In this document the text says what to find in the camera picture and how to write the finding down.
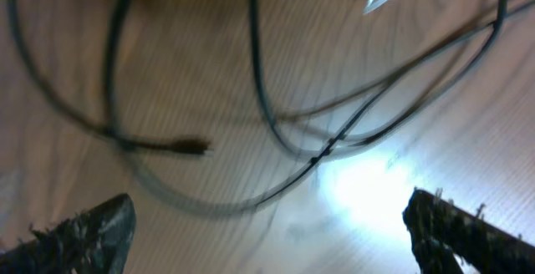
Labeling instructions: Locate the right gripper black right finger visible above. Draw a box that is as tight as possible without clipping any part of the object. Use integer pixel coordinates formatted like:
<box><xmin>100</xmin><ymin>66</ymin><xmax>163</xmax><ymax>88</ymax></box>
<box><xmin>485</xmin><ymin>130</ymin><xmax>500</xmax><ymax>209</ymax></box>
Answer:
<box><xmin>403</xmin><ymin>189</ymin><xmax>534</xmax><ymax>274</ymax></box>

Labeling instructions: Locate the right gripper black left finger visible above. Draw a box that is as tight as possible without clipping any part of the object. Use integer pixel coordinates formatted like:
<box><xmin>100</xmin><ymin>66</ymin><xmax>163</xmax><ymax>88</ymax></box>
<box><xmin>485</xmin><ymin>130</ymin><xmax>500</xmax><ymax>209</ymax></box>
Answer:
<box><xmin>1</xmin><ymin>193</ymin><xmax>136</xmax><ymax>274</ymax></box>

